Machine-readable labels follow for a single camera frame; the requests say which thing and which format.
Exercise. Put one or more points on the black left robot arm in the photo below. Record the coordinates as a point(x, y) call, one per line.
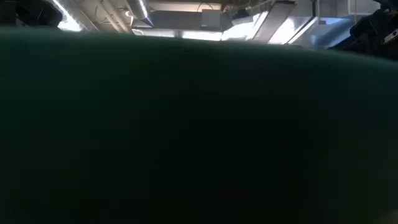
point(28, 12)

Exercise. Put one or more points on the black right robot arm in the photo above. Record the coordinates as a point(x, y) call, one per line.
point(370, 34)

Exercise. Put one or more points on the teal plastic plate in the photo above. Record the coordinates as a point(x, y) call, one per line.
point(192, 130)

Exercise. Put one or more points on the bright ceiling light strip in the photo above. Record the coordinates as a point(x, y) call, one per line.
point(69, 21)

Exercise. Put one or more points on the grey rectangular ventilation duct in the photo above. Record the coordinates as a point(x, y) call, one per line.
point(183, 20)

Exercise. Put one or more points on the round silver ventilation duct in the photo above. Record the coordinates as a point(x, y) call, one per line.
point(139, 8)

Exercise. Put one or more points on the slanted grey metal duct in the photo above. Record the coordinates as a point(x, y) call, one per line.
point(280, 21)

